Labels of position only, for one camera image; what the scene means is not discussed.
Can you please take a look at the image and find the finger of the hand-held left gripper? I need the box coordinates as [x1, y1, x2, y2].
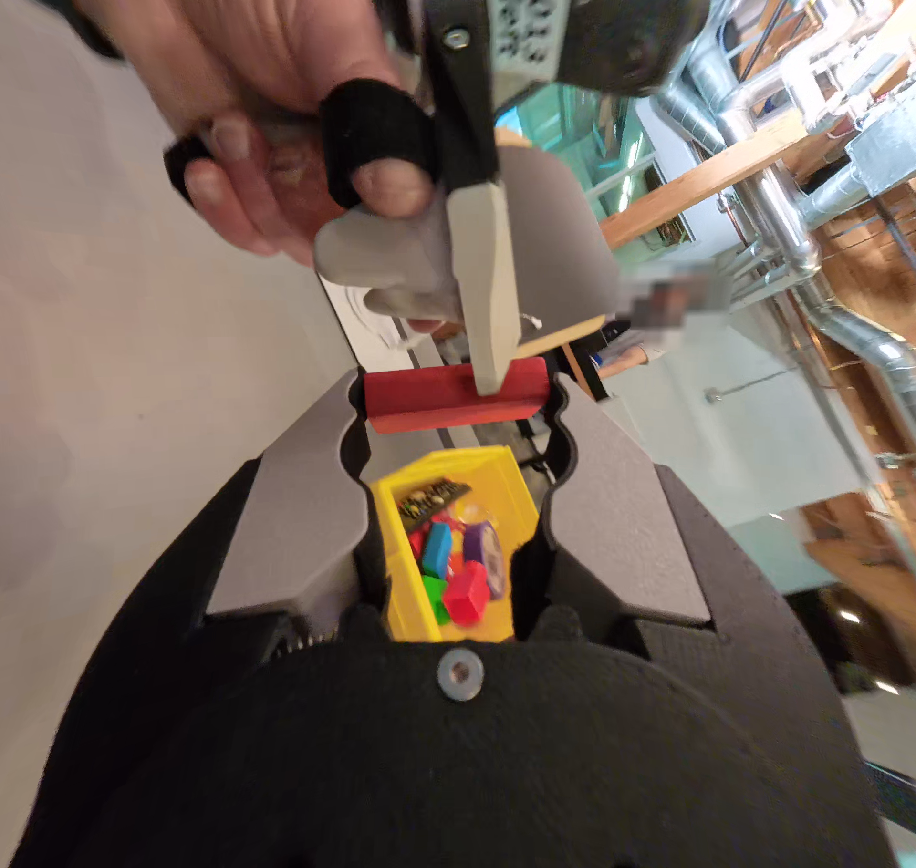
[314, 205, 465, 324]
[447, 182, 522, 397]

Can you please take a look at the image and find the black remote control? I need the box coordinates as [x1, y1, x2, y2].
[397, 478, 472, 524]

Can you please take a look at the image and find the purple tape roll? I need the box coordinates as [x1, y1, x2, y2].
[460, 521, 506, 600]

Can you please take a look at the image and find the wooden beam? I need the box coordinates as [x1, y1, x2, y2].
[599, 107, 811, 249]

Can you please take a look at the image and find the red toy block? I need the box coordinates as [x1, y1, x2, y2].
[364, 359, 553, 435]

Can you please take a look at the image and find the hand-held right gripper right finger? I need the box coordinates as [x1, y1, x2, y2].
[513, 372, 712, 637]

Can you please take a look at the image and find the green toy block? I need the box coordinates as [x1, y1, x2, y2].
[420, 575, 453, 627]

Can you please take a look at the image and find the small red toy brick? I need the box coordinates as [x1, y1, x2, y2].
[443, 564, 492, 627]

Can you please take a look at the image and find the person's left hand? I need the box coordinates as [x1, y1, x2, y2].
[61, 0, 436, 267]

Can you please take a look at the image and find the yellow plastic bin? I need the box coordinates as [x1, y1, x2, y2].
[373, 448, 542, 644]

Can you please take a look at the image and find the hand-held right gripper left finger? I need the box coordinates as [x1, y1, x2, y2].
[207, 371, 387, 626]

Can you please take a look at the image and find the metal conduit pipe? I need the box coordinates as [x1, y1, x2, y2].
[705, 368, 792, 405]

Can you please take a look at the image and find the silver ventilation duct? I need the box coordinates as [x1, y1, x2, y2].
[652, 0, 916, 447]

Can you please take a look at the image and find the blue toy block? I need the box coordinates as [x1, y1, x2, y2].
[421, 521, 455, 579]

